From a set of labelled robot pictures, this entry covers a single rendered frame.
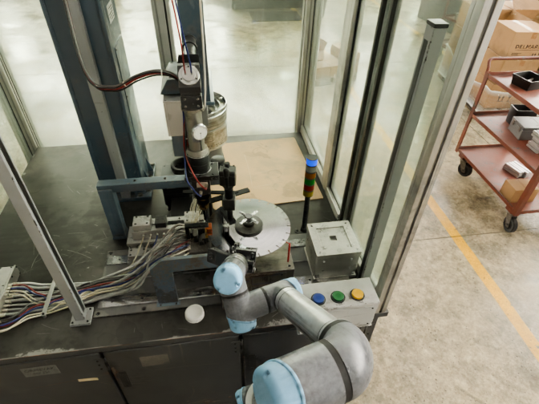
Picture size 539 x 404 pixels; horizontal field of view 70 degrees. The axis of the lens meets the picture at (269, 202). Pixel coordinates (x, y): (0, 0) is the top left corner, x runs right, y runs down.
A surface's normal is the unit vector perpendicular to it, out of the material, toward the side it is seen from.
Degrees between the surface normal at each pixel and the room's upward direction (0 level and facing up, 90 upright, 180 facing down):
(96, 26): 90
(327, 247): 0
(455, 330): 0
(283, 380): 5
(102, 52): 90
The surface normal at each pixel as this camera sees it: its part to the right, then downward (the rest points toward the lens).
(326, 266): 0.15, 0.65
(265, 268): 0.03, -0.76
